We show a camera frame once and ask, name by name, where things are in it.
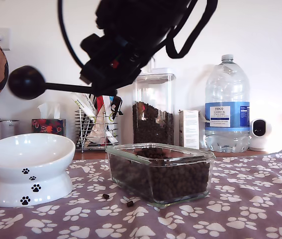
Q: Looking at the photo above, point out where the white sachet green lettering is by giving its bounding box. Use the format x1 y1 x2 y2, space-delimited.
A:
71 94 97 124

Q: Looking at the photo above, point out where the black plastic measuring scoop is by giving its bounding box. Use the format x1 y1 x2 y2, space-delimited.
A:
8 65 99 100

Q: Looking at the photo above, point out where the long white sachet green ring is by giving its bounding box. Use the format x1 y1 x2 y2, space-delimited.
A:
102 96 119 146

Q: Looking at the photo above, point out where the tall clear jar white lid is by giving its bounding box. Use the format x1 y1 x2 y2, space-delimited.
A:
132 58 177 145

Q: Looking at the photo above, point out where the beige paper packet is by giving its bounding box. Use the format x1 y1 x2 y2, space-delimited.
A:
87 104 106 146

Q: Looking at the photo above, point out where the rectangular clear glass food dish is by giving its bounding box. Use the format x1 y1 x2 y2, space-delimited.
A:
105 143 216 209

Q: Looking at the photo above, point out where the brown cat food kibble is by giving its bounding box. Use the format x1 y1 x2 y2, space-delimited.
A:
132 101 175 145
109 146 210 204

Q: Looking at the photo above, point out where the small white round camera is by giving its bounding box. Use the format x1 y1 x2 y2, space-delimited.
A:
249 119 273 152

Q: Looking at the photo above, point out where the chrome wire basket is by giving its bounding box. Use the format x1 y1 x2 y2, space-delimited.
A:
75 109 119 153

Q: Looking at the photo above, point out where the small white cardboard box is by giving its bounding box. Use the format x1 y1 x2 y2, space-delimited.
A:
179 110 201 149

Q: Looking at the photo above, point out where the white tissue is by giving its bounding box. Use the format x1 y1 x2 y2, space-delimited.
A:
37 102 61 120

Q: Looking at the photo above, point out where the silver tin can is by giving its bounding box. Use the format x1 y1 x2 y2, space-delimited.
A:
1 119 21 139

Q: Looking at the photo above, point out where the red floral tissue box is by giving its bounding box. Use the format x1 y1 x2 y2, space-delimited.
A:
32 119 67 137

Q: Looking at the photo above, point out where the thin black camera cable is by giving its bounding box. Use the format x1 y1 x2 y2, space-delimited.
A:
57 0 86 70

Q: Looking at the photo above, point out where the purple paw print tablecloth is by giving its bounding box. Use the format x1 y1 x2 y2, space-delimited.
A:
0 147 282 239

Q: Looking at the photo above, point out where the large clear water bottle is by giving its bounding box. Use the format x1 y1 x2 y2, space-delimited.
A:
204 54 251 153

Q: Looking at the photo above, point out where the white paw print cat bowl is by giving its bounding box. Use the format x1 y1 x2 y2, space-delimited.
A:
0 133 76 207

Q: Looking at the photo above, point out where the black clip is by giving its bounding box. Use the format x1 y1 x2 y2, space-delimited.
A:
110 96 124 119

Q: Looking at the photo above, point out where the thick black braided cable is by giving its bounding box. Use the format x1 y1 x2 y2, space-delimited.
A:
165 0 218 59

